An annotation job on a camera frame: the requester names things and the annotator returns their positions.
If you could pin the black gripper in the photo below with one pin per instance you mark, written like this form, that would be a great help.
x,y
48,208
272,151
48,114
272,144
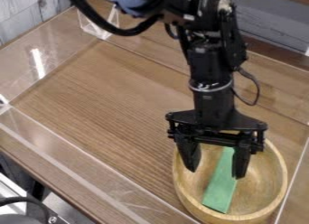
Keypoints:
x,y
215,123

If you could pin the green rectangular block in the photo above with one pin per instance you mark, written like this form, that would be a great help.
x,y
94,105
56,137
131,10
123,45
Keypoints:
x,y
221,187

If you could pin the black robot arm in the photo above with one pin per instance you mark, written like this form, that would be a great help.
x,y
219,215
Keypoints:
x,y
214,51

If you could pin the brown wooden bowl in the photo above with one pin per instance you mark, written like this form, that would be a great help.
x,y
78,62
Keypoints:
x,y
258,193

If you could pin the clear acrylic corner bracket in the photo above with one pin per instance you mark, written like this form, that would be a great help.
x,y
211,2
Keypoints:
x,y
96,25

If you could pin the clear acrylic tray wall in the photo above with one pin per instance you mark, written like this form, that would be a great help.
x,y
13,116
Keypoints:
x,y
83,123

